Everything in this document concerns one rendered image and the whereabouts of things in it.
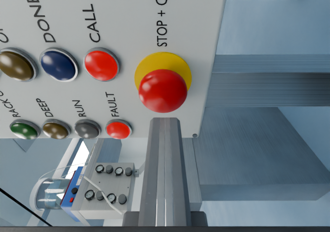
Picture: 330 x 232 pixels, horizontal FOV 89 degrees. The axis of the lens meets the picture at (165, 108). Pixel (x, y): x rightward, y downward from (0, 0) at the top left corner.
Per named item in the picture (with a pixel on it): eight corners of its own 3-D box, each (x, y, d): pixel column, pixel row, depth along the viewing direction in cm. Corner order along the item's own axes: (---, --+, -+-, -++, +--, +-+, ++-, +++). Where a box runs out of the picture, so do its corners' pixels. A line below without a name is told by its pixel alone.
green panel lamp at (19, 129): (28, 125, 18) (2, 125, 18) (40, 141, 20) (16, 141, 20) (32, 120, 19) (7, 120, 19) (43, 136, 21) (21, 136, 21)
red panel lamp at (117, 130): (127, 124, 18) (102, 125, 18) (131, 141, 20) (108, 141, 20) (129, 119, 19) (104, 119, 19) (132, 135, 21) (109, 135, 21)
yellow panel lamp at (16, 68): (20, 52, 13) (-16, 52, 13) (37, 83, 15) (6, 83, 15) (26, 48, 14) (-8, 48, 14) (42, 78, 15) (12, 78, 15)
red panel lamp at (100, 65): (113, 52, 13) (77, 52, 13) (119, 82, 15) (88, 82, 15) (115, 48, 14) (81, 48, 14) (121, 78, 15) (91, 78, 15)
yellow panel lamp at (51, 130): (61, 125, 18) (36, 125, 18) (70, 141, 20) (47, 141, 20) (65, 119, 19) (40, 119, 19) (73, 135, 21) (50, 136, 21)
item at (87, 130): (95, 125, 18) (69, 125, 18) (100, 141, 20) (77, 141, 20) (96, 119, 19) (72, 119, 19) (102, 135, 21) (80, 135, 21)
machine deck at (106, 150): (79, 210, 68) (69, 210, 68) (102, 236, 93) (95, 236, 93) (114, 110, 116) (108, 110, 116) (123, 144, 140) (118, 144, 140)
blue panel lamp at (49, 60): (67, 52, 13) (31, 52, 13) (78, 83, 15) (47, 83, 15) (71, 48, 14) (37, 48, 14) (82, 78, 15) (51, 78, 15)
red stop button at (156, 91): (190, 76, 12) (134, 76, 12) (186, 117, 14) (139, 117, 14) (184, 51, 15) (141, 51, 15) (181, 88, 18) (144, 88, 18)
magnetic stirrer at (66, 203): (75, 205, 72) (54, 205, 72) (90, 221, 86) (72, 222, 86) (91, 163, 88) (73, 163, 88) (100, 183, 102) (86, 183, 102)
